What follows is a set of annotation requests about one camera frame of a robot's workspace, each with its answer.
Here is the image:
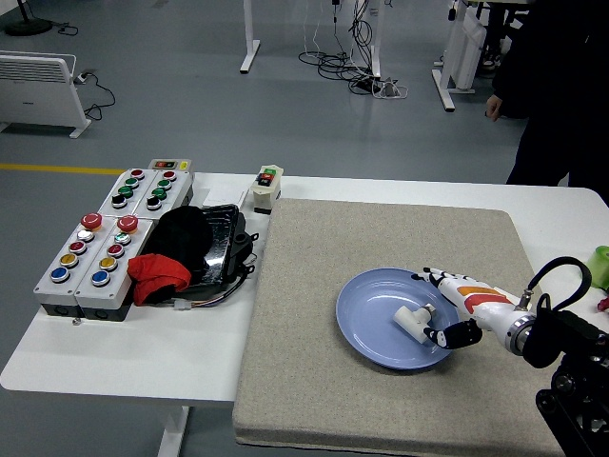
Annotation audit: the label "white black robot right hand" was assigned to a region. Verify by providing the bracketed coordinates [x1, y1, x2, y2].
[411, 267, 519, 351]

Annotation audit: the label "white panel heater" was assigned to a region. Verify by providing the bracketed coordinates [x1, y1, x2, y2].
[0, 50, 92, 139]

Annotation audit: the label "person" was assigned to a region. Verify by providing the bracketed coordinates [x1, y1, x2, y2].
[489, 0, 609, 191]

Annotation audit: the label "grey-brown mat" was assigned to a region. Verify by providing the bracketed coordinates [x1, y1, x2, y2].
[231, 197, 567, 457]

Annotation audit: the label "white paper card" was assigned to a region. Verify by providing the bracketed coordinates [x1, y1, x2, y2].
[192, 185, 251, 210]

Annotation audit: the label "white desk leg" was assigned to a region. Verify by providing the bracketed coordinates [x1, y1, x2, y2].
[368, 0, 385, 80]
[239, 0, 262, 74]

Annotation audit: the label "red cloth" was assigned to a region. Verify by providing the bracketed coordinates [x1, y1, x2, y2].
[127, 253, 193, 307]

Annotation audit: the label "black heater cable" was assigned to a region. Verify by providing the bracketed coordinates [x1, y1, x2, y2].
[73, 70, 117, 123]

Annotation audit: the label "white tee pipe metal thread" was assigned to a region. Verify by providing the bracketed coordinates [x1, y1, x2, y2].
[392, 303, 443, 345]

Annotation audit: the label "black cable bundle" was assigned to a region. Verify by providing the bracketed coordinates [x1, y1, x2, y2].
[298, 0, 382, 95]

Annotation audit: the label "wire harness white connector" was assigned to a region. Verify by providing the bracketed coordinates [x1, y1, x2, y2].
[142, 278, 248, 313]

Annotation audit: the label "black cloth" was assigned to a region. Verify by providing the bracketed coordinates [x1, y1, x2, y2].
[142, 205, 215, 282]

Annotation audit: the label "blue plate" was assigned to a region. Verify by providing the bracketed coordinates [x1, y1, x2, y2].
[335, 267, 462, 373]

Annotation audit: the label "black device housing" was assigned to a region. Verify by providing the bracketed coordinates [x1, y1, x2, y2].
[187, 211, 261, 296]

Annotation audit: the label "white desk frame with panel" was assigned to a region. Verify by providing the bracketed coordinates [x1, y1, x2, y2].
[431, 0, 489, 113]

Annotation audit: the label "small grey switch yellow label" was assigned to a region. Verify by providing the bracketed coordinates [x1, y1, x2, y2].
[147, 158, 194, 172]

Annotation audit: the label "green cup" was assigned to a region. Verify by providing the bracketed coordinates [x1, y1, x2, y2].
[584, 246, 609, 289]

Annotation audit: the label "grey box with mushroom button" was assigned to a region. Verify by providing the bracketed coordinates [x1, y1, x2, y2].
[74, 213, 156, 323]
[32, 211, 120, 319]

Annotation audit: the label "white table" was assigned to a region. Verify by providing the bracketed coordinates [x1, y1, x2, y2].
[0, 171, 609, 457]

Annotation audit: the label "white switch box green red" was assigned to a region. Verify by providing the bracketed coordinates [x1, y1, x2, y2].
[249, 165, 286, 215]

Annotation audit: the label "black plastic tray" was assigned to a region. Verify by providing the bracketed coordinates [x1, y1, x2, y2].
[156, 203, 242, 289]

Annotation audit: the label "black stand base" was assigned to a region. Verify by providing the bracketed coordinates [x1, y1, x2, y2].
[3, 0, 54, 37]

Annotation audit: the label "grey box red green buttons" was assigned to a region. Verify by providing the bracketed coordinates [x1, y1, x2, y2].
[97, 167, 161, 215]
[132, 169, 196, 218]

